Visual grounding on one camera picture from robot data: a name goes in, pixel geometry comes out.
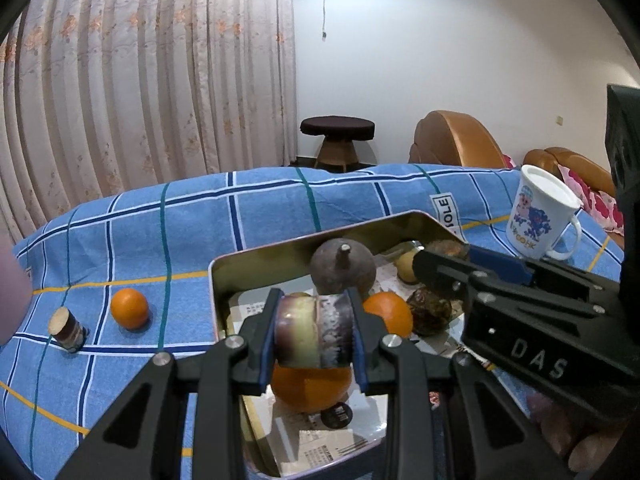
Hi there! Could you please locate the dark round stool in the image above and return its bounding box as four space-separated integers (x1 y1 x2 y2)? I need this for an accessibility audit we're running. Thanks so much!
299 115 375 172

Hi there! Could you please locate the dark brown water chestnut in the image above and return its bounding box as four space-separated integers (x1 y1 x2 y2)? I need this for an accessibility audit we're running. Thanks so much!
407 287 452 337

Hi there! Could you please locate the pink plastic pitcher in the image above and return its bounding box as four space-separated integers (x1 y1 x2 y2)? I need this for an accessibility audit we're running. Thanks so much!
0 237 32 346

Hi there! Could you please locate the orange leather sofa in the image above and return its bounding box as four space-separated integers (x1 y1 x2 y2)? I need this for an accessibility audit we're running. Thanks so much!
523 146 616 196

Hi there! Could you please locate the white cartoon mug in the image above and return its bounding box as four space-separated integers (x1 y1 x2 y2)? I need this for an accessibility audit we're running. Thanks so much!
506 165 582 261

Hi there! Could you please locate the pink metal tin box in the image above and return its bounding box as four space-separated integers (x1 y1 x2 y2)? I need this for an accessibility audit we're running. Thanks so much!
208 211 466 479

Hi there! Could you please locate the small orange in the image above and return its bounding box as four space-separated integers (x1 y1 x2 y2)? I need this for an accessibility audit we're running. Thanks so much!
111 288 149 330

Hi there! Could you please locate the printed paper sheet in tin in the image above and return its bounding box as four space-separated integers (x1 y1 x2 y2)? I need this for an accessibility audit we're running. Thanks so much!
224 242 463 478

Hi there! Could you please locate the small orange mandarin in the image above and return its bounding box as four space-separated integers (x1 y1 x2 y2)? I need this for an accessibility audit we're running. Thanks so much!
363 292 413 338

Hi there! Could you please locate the pink floral cloth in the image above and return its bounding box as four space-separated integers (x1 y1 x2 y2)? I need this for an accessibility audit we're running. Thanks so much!
559 165 624 235

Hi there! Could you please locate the large orange mandarin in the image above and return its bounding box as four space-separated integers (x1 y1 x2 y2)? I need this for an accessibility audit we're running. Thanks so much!
270 363 352 413

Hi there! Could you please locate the brown kiwi fruit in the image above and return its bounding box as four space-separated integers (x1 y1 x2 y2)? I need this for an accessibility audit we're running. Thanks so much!
425 240 469 260

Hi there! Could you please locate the orange leather armchair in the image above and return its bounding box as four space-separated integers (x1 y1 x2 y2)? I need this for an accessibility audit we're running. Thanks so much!
409 110 506 169

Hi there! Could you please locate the purple round passion fruit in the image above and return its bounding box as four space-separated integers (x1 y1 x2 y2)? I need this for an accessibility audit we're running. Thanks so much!
309 238 376 297

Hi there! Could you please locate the pink floral curtain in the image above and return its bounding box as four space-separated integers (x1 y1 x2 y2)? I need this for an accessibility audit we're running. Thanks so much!
1 0 297 241

